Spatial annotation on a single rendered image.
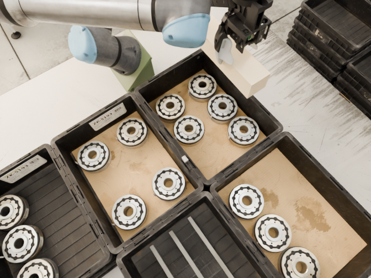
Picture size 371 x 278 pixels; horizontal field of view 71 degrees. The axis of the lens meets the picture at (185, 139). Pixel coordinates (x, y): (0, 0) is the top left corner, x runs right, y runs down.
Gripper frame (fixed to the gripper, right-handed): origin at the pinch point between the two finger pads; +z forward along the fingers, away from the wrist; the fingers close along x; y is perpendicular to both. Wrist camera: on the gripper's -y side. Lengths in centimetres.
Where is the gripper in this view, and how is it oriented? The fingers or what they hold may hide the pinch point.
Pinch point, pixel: (229, 52)
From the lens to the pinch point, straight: 74.0
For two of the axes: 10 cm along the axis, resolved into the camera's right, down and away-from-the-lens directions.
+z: 0.4, 3.8, 9.2
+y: 5.6, 7.6, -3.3
